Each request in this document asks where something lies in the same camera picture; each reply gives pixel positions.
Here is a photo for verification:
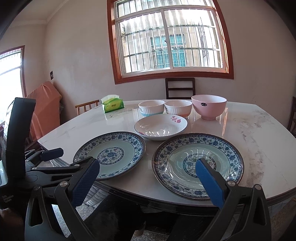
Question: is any large blue floral plate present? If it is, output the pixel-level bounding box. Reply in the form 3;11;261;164
152;133;244;200

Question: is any large pink bowl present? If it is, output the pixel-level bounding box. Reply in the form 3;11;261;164
191;94;227;121

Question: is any white rose soup plate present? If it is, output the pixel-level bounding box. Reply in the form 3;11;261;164
134;114;188;141

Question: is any white bowl orange base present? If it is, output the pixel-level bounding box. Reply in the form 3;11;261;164
165;99;192;118

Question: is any white bowl blue base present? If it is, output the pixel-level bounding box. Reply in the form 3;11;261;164
138;100;165;117

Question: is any orange cloth covered furniture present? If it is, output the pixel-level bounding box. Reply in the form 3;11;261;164
27;81;62;141

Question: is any light wooden chair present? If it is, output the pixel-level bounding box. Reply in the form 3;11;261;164
75;100;100;115

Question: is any side window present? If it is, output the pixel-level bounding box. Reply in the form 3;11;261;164
0;46;27;123

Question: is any green tissue pack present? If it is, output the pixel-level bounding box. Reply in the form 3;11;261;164
101;94;125;113

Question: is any dark chair at right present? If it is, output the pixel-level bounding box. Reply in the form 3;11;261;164
287;96;296;137

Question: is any brown framed barred window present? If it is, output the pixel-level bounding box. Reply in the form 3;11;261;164
107;1;234;84

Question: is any black wall switch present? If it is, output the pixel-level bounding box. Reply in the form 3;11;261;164
50;71;54;80

